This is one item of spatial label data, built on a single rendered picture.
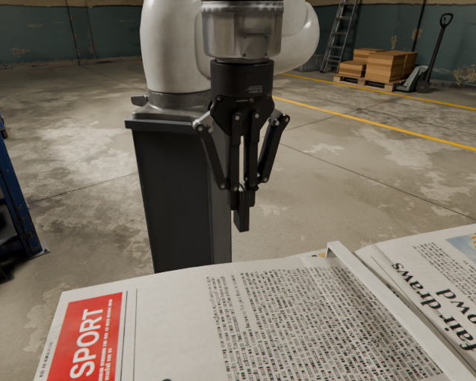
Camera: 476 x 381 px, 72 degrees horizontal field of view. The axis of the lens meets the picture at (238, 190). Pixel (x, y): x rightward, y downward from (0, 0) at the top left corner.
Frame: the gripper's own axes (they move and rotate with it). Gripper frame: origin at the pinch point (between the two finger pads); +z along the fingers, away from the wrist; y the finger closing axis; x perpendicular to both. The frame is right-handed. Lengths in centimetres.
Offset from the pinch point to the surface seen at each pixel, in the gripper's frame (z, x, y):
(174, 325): -10.3, -26.3, -13.0
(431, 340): -11.1, -31.9, -1.4
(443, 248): -10.0, -25.7, 6.5
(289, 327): -9.9, -28.1, -7.1
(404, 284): -9.8, -27.5, 1.4
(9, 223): 88, 163, -91
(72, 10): -25, 912, -96
